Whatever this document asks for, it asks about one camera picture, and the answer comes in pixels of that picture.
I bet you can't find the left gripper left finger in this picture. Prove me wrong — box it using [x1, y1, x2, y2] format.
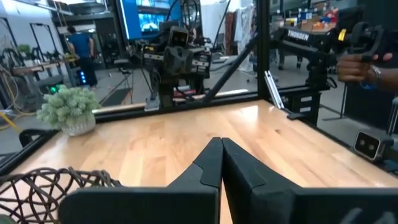
[58, 136, 224, 224]

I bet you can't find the person's hand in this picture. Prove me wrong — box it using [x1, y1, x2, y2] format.
[336, 52, 394, 84]

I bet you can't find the green potted plant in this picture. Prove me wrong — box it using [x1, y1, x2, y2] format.
[36, 84, 102, 137]

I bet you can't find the wooden desk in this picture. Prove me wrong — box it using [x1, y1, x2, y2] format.
[11, 57, 78, 94]

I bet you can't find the table-level camera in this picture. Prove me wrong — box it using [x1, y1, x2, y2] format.
[353, 130, 394, 162]

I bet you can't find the black metal table frame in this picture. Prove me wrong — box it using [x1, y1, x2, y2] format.
[0, 0, 398, 177]

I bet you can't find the black wire basket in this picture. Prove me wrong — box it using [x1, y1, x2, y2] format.
[0, 167, 123, 224]

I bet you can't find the person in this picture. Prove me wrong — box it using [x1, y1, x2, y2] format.
[67, 26, 99, 90]

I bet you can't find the large blue display screen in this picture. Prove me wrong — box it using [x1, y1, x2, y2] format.
[116, 0, 184, 41]

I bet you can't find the wrist bracelet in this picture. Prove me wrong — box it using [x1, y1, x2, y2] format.
[360, 64, 382, 91]

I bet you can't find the person's forearm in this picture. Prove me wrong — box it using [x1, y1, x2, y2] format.
[374, 67, 398, 91]

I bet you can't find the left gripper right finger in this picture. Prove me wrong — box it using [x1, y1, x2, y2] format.
[222, 138, 398, 224]

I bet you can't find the silver aluminium extrusion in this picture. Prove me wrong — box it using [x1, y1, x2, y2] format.
[264, 70, 285, 110]

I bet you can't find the computer tower with lights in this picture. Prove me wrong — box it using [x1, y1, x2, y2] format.
[46, 70, 88, 95]

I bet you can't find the yellow slanted rod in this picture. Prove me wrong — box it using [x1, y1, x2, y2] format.
[0, 111, 20, 133]

